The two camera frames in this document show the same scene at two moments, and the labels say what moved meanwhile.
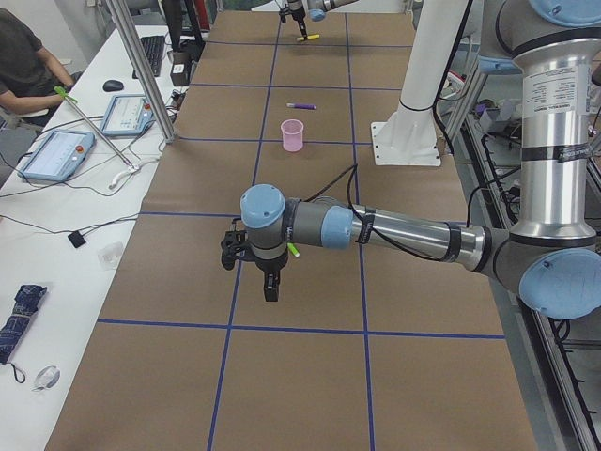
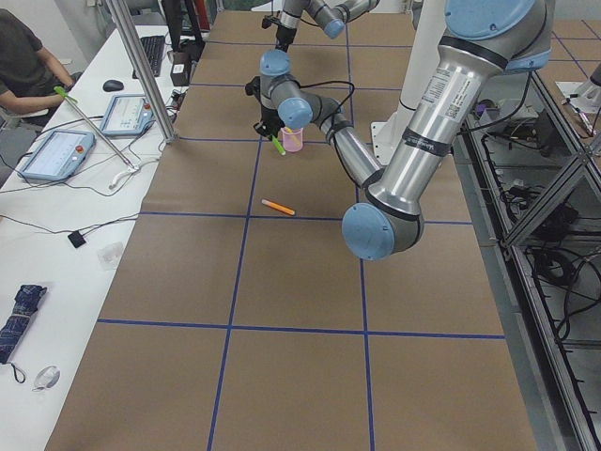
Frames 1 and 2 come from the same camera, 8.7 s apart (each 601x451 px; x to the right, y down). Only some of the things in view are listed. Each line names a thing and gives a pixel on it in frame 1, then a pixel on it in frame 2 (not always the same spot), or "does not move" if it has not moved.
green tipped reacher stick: [59, 90] does not move
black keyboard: [153, 47] does not move
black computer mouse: [113, 85] does not move
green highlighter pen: [293, 249] -> [278, 145]
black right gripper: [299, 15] -> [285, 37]
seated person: [29, 74] does not move
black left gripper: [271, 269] -> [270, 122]
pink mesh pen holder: [292, 130] does not move
